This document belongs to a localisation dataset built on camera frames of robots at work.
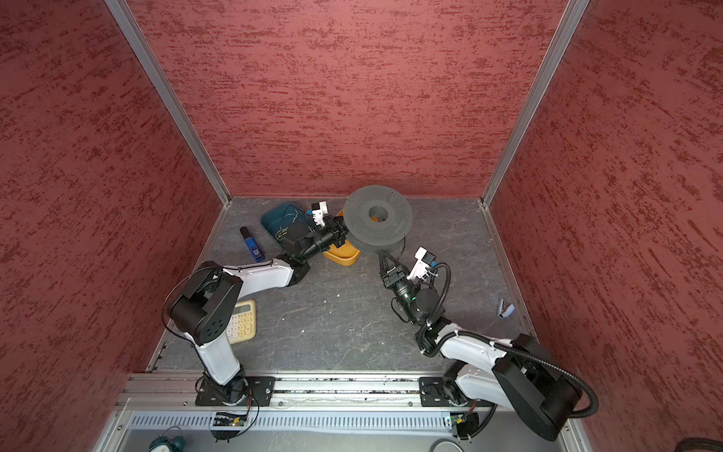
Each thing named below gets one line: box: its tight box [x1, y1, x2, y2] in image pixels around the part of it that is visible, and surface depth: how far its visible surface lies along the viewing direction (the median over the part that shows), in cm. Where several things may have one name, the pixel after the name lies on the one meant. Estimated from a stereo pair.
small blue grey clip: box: [497, 297, 516, 319], surface depth 90 cm
